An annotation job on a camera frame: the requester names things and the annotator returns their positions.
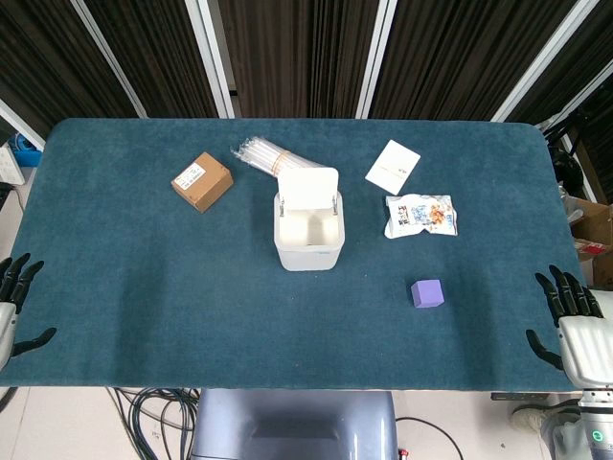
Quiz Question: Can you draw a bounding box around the large open cardboard box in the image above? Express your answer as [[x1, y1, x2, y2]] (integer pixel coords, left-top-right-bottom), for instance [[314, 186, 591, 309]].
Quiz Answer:
[[571, 195, 613, 288]]

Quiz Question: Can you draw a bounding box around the brown cardboard box with label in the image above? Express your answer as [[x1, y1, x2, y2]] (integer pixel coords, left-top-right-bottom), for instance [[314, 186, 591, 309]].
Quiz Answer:
[[170, 151, 235, 215]]

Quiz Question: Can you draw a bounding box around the white paper card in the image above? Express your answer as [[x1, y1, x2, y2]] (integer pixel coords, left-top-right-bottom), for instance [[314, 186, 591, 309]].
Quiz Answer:
[[364, 139, 422, 196]]

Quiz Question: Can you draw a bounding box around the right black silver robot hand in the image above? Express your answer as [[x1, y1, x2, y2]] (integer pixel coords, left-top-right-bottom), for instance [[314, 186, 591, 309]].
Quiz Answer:
[[525, 264, 613, 390]]

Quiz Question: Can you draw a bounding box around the white aluminium frame post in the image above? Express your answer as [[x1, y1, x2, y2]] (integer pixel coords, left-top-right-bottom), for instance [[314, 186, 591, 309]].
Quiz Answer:
[[69, 0, 148, 119], [0, 98, 48, 150], [490, 0, 602, 123], [184, 0, 237, 119], [354, 0, 399, 119]]

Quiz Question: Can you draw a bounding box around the dark pleated curtain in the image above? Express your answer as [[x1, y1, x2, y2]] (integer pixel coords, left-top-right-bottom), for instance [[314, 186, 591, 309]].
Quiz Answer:
[[0, 0, 613, 145]]

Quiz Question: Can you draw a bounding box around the white power strip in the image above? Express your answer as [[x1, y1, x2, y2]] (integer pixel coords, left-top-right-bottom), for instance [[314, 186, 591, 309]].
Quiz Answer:
[[0, 145, 26, 187]]

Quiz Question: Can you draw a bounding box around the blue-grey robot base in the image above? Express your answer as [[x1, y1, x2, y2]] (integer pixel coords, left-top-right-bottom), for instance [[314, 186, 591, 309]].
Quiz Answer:
[[190, 388, 399, 460]]

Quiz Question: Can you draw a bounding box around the thin black floor cable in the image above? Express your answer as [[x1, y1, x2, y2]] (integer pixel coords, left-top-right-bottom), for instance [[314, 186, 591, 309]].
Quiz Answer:
[[395, 416, 462, 460]]

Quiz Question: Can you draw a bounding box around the grey shoe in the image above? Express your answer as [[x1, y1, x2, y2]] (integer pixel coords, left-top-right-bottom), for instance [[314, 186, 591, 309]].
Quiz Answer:
[[510, 403, 550, 432]]

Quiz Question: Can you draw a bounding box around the bundle of wrapped straws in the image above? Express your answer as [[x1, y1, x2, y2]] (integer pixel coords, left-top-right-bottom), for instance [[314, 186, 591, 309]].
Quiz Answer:
[[229, 135, 308, 179]]

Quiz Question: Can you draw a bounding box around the bundle of floor cables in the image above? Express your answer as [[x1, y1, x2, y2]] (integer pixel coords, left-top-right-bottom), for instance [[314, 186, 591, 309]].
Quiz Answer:
[[105, 386, 201, 460]]

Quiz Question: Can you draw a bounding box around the blue plastic box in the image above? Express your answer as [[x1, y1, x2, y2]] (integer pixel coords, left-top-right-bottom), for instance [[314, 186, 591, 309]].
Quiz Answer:
[[8, 133, 45, 168]]

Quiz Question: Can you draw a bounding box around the white open-lid bin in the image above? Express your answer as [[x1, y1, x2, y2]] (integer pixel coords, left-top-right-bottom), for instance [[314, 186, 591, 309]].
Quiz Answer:
[[273, 167, 347, 273]]

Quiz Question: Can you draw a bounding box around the teal table mat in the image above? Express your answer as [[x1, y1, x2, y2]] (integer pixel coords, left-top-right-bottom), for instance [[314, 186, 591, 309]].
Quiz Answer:
[[0, 117, 605, 392]]

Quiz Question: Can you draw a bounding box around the black bag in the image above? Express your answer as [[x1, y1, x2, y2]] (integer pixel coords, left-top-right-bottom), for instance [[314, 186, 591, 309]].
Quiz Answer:
[[547, 142, 584, 189]]

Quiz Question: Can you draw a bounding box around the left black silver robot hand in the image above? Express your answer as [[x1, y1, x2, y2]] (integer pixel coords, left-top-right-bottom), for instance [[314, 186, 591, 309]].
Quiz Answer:
[[0, 252, 57, 371]]

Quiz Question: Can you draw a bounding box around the white printed snack packet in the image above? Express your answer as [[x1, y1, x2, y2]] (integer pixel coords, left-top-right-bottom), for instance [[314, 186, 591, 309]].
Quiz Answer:
[[383, 193, 460, 240]]

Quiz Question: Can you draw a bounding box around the purple foam cube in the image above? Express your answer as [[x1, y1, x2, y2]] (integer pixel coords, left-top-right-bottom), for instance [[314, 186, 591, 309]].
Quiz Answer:
[[410, 278, 445, 311]]

